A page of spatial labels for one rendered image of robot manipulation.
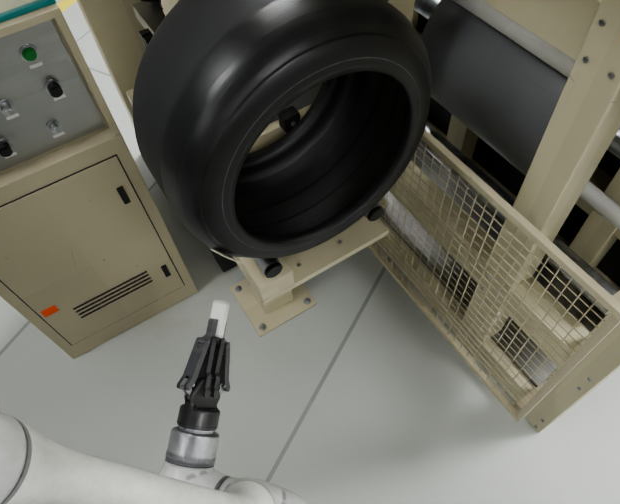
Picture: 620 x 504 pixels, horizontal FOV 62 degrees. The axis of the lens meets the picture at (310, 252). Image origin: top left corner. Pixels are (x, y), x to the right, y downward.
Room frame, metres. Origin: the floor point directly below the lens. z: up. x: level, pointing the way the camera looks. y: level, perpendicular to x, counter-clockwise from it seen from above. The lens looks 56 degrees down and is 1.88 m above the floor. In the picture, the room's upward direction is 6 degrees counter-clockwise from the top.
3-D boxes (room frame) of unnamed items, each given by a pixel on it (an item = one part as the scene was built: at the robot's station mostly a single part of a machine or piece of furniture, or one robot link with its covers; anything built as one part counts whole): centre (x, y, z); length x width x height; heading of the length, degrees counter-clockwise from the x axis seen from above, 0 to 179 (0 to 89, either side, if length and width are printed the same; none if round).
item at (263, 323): (1.05, 0.17, 0.01); 0.27 x 0.27 x 0.02; 27
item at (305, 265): (0.83, 0.04, 0.80); 0.37 x 0.36 x 0.02; 117
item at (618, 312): (0.77, -0.36, 0.65); 0.90 x 0.02 x 0.70; 27
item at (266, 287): (0.77, 0.16, 0.84); 0.36 x 0.09 x 0.06; 27
